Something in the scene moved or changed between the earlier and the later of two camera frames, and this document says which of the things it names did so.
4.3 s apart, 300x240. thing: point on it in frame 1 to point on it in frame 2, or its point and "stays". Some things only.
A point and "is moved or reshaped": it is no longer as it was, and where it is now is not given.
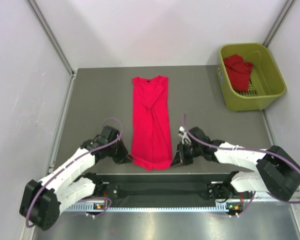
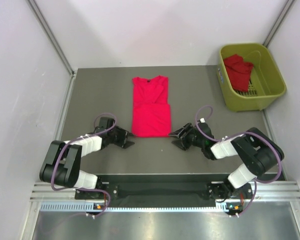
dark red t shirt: [239, 71] stays
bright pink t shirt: [151, 141] is moved or reshaped
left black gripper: [124, 156] to [124, 134]
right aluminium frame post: [279, 21] stays
